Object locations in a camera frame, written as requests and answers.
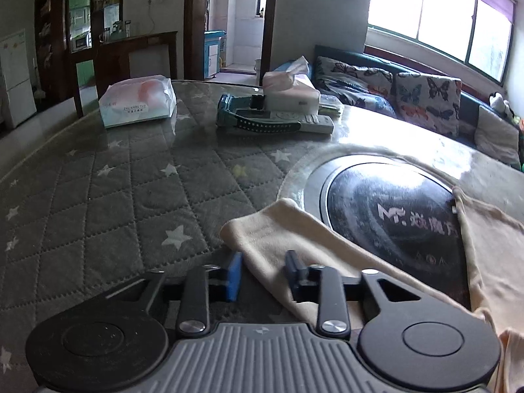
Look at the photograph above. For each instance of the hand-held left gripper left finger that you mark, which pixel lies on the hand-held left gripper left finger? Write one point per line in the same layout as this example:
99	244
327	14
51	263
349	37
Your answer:
234	276

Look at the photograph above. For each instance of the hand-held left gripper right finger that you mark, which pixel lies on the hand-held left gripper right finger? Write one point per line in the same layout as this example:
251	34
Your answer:
291	270

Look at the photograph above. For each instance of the cream sweatshirt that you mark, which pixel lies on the cream sweatshirt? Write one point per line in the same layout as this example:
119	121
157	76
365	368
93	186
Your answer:
270	229

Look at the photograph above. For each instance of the round black induction cooktop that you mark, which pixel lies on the round black induction cooktop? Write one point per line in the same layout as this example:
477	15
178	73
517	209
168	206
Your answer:
368	213

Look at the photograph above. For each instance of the white remote control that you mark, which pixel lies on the white remote control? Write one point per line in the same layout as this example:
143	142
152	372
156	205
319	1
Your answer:
315	123

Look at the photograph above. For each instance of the teal box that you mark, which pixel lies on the teal box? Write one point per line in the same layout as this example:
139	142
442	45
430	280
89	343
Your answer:
225	110

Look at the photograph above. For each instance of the green white packet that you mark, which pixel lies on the green white packet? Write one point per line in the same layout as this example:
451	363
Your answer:
330	105

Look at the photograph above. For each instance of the flat butterfly print pillow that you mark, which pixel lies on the flat butterfly print pillow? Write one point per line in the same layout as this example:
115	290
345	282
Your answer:
352	86

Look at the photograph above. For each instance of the white wrapped tissue pack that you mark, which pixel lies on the white wrapped tissue pack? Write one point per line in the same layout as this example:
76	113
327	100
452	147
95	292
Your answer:
135	102

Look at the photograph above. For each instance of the upright butterfly print pillow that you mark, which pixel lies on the upright butterfly print pillow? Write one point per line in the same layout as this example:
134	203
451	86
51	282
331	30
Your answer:
430	102

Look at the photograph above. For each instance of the blue white cabinet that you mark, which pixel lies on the blue white cabinet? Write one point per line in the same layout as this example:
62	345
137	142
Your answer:
213	53

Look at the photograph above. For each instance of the blue corner sofa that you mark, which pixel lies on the blue corner sofa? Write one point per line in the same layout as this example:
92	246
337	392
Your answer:
468	110

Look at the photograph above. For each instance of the dark wooden sideboard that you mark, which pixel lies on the dark wooden sideboard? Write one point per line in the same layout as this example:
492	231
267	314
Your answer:
114	61

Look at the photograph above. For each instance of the grey pillow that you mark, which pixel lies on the grey pillow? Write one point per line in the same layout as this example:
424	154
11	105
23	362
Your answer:
497	135

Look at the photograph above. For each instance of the panda plush toy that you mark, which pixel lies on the panda plush toy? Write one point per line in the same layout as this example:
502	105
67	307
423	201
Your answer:
497	102

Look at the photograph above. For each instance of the microwave oven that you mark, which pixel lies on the microwave oven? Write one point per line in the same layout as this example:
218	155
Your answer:
81	41

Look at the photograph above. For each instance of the white refrigerator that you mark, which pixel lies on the white refrigerator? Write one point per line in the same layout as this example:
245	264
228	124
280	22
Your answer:
16	77

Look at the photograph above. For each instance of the window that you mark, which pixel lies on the window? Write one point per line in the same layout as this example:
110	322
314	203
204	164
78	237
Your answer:
442	8

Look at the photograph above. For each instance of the dark wooden shelf unit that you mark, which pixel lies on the dark wooden shelf unit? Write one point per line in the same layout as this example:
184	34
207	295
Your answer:
53	28

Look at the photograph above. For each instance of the dark wooden door frame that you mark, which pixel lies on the dark wooden door frame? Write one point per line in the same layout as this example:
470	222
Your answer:
196	20

